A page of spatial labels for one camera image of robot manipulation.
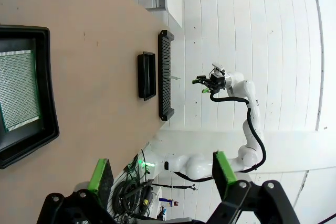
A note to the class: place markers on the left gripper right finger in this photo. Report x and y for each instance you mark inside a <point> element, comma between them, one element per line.
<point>223,171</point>

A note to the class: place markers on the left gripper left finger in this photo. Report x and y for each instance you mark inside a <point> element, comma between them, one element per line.
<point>101,176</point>

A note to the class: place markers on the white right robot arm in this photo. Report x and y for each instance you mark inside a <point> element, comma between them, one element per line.
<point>248,87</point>

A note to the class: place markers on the black ESD tray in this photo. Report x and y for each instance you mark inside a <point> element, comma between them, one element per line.
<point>147,77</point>
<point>44,90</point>

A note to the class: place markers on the black slotted board rack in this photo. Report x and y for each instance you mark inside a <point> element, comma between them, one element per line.
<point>165,77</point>

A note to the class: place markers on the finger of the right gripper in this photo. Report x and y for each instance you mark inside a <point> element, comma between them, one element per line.
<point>200,79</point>
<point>208,89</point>

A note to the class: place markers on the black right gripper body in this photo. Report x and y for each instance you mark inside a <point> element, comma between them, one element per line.
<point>217,81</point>

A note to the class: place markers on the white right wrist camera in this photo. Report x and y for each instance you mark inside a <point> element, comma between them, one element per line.
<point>218,67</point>

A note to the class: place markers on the green perforated circuit board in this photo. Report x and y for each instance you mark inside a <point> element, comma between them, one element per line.
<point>18,90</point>

